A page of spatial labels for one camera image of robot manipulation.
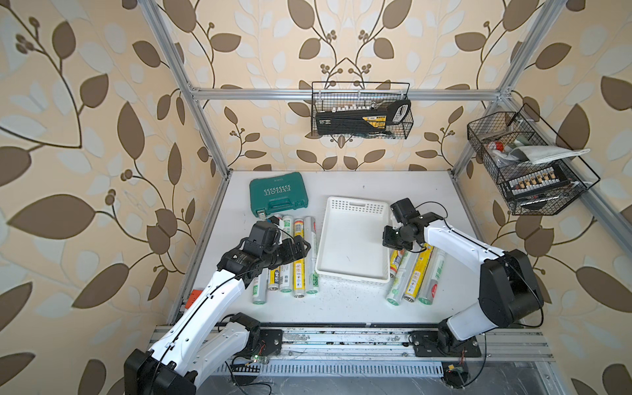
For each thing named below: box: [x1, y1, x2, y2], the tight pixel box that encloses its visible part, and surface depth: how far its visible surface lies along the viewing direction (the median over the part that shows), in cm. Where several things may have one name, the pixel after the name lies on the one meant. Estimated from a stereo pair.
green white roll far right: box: [418, 246, 447, 306], surface depth 85 cm
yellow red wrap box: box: [389, 248, 406, 278], surface depth 90 cm
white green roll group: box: [385, 248, 421, 307], surface depth 86 cm
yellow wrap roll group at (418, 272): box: [404, 242, 435, 303], surface depth 86 cm
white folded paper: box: [508, 145, 591, 165], surface depth 63 cm
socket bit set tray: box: [507, 164, 571, 197], surface depth 68 cm
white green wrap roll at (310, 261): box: [303, 215, 318, 295], surface depth 88 cm
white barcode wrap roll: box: [252, 267, 269, 306], surface depth 83 cm
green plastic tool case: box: [249, 171, 309, 219], surface depth 110 cm
